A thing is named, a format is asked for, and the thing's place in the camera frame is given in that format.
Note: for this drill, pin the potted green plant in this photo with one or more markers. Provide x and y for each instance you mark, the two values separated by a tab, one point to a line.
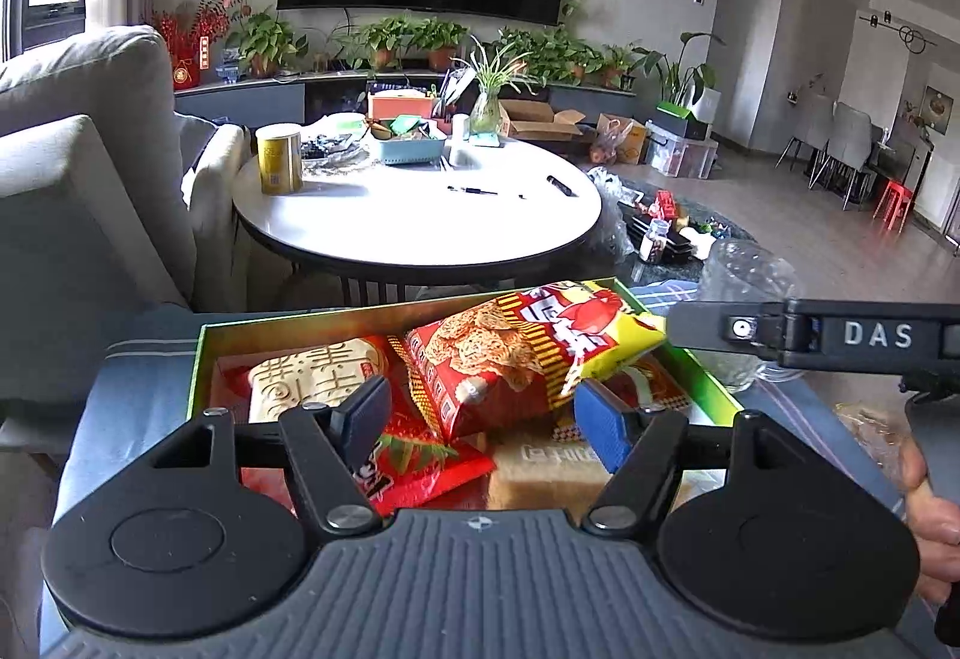
570	56
616	67
439	41
517	52
382	41
262	44

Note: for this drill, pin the pile of clear wrappers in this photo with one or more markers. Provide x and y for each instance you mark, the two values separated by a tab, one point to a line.
334	142

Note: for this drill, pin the black pen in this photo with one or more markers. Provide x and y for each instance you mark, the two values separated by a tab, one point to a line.
472	190

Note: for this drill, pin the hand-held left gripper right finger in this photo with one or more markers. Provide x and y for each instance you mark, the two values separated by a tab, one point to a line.
604	423

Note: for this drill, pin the small white bottle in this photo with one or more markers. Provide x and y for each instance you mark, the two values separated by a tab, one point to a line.
460	128

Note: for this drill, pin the black trays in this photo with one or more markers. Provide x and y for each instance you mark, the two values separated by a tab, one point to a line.
679	243

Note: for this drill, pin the small glass jar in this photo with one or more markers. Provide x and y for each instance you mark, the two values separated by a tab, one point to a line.
654	243

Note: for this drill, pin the red strawberry print packet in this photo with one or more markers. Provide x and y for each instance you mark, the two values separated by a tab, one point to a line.
420	464

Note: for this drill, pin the red stool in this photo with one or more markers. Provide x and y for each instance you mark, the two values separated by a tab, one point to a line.
892	198

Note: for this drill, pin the white cushion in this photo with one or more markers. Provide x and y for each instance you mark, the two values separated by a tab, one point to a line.
217	194

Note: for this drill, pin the red yellow chip bag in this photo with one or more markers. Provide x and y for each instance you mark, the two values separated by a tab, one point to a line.
510	359

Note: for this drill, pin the small teal box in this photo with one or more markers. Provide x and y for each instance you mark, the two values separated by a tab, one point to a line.
486	139

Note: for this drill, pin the orange box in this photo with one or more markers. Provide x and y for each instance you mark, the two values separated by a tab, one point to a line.
401	106

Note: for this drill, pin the open cardboard box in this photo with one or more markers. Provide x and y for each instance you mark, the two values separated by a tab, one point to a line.
540	123

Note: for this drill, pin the sliced bread packet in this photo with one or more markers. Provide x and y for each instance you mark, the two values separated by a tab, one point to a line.
540	479

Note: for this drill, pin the person's right hand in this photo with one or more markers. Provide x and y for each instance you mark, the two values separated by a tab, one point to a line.
934	539

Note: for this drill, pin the white round table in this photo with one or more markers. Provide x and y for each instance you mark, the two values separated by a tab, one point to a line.
450	224

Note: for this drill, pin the clear glass mug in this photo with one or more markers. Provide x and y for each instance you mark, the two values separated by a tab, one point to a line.
742	277

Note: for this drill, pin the dark round coffee table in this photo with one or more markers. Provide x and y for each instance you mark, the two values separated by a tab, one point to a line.
679	271

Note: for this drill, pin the black marker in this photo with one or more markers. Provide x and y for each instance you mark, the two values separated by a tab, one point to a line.
561	185

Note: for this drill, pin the red rice cracker packet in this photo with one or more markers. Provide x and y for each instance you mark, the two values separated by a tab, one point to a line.
300	382

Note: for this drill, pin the clear plastic storage box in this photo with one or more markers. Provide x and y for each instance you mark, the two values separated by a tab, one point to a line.
679	153

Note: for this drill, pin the teal plastic basket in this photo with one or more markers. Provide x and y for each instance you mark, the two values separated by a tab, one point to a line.
409	151

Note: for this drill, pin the blue striped tablecloth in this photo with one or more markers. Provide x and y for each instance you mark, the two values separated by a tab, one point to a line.
135	367

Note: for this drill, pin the clear wrapped snack packet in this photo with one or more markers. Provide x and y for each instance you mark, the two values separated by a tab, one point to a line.
870	438

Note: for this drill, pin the blue white porcelain vase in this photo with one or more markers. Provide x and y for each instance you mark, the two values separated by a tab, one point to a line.
229	67

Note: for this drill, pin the small red box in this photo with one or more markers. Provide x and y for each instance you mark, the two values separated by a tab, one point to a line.
664	203

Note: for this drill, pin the grey dining chair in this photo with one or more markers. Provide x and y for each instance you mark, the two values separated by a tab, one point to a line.
810	123
847	134

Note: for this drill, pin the clear plastic bag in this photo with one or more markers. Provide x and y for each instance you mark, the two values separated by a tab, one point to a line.
611	202

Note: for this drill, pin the white tissue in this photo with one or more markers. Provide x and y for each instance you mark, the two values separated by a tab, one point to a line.
705	245

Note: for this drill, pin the tall plant in white planter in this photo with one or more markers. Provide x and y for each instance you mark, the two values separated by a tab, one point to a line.
705	104

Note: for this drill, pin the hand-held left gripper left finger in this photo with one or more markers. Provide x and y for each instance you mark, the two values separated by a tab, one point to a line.
364	415

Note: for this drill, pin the spider plant in glass vase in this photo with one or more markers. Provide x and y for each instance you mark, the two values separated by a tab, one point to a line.
486	112

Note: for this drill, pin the green black box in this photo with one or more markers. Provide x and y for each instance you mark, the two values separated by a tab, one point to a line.
675	112

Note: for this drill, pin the gold tin can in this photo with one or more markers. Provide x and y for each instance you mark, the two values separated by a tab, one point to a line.
279	164

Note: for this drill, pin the red flower decoration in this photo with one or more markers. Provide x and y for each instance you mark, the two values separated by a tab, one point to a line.
187	67

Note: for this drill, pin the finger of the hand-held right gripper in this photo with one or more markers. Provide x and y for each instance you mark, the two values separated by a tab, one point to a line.
705	325

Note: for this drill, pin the green cardboard box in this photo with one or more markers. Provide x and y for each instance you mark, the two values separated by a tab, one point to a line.
300	333

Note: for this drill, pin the grey television console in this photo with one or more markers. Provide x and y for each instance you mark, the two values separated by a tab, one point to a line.
247	100

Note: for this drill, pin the framed wall picture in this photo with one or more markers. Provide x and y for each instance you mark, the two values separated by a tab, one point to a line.
937	108

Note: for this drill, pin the grey sofa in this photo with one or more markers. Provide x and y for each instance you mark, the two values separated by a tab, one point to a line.
75	202

